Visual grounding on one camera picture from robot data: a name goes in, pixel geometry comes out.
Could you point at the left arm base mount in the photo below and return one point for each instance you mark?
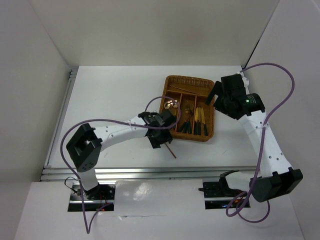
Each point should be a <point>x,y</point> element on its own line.
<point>102,196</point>

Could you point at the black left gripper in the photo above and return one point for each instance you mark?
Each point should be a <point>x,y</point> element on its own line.
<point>166,137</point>

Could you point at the copper chopstick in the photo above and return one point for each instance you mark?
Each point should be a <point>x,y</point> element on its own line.
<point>172,153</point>
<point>188,91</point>

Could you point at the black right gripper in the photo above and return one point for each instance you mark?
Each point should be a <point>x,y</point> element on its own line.
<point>216,90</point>

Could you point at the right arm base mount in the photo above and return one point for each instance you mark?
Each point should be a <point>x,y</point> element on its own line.
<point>217,194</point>

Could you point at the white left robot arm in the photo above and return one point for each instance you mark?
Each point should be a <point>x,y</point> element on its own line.
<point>85,145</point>

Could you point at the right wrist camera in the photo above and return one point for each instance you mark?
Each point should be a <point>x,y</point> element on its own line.
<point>244,79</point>

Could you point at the gold fork green handle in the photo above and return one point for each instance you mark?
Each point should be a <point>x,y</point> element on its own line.
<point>183,128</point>
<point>188,124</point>

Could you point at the gold knife green handle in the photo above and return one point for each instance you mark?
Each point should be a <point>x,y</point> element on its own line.
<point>196,116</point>
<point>199,129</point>
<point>204,122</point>

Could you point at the brown wicker cutlery tray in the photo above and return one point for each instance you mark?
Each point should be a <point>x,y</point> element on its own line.
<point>186,100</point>

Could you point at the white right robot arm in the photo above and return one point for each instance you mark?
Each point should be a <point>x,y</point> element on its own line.
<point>276,176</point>

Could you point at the aluminium table frame rail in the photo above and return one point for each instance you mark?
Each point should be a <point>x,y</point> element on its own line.
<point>122,92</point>

